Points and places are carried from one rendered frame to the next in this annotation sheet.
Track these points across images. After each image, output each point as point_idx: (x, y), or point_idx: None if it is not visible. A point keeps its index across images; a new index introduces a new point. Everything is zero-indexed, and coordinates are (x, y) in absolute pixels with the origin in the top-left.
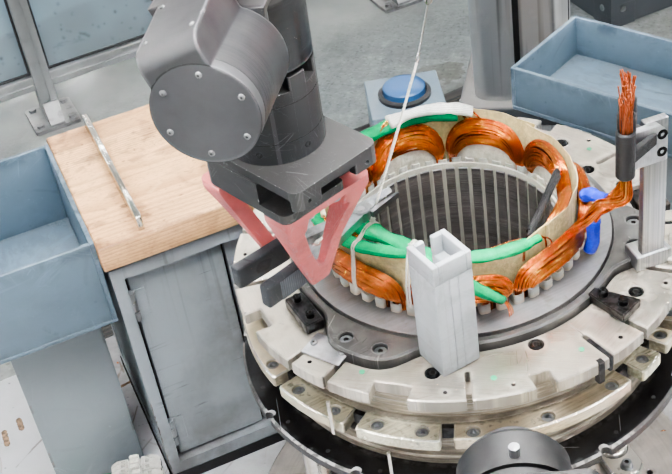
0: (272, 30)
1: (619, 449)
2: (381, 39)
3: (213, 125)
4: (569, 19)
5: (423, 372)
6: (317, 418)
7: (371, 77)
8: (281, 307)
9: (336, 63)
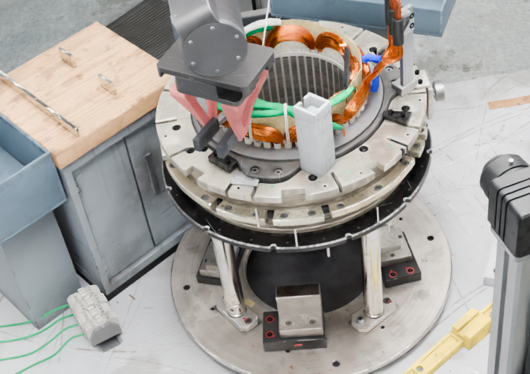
0: None
1: (413, 198)
2: None
3: (219, 55)
4: None
5: (307, 178)
6: (246, 221)
7: (65, 10)
8: (205, 162)
9: (35, 5)
